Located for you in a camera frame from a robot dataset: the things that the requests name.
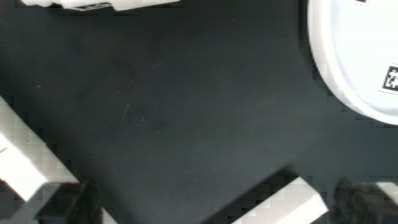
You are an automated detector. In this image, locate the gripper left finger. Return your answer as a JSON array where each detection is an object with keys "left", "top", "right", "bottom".
[{"left": 0, "top": 181, "right": 101, "bottom": 224}]

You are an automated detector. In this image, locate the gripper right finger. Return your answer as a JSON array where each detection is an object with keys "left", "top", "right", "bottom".
[{"left": 206, "top": 166, "right": 398, "bottom": 224}]

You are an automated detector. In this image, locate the white round table top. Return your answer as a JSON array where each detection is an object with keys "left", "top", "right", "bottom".
[{"left": 307, "top": 0, "right": 398, "bottom": 126}]

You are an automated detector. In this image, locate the white cross-shaped table base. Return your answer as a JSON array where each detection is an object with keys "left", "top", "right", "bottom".
[{"left": 21, "top": 0, "right": 181, "bottom": 11}]

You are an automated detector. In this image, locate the white front fence rail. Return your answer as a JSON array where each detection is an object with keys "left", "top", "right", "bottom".
[{"left": 0, "top": 97, "right": 78, "bottom": 201}]

